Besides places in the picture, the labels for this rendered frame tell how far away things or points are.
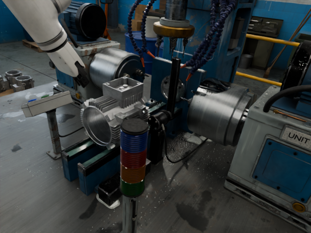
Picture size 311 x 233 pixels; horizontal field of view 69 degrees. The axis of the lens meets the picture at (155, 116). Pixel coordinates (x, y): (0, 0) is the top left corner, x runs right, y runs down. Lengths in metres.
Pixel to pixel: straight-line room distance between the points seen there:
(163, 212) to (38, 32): 0.67
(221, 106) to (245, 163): 0.22
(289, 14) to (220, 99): 5.22
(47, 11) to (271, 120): 0.70
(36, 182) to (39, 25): 0.58
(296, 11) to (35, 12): 5.65
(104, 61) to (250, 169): 0.83
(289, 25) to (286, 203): 5.32
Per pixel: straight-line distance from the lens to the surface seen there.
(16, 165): 1.10
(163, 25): 1.01
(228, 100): 0.87
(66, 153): 0.88
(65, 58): 0.71
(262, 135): 0.82
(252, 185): 0.93
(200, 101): 0.89
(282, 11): 6.04
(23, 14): 0.67
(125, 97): 0.83
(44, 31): 0.68
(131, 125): 0.48
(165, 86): 1.21
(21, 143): 1.22
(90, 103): 0.83
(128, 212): 0.65
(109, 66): 1.17
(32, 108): 0.92
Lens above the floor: 1.48
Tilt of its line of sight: 30 degrees down
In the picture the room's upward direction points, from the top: 5 degrees clockwise
